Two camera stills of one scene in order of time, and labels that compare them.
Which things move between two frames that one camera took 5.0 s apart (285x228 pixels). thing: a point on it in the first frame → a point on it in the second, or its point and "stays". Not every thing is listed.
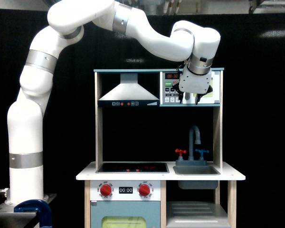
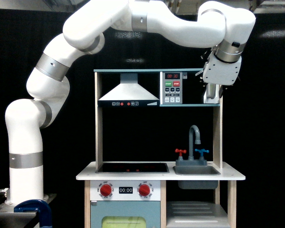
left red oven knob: x=105 y=190 stays
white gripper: x=191 y=83 → x=217 y=72
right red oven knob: x=144 y=190 stays
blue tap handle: x=202 y=151 stays
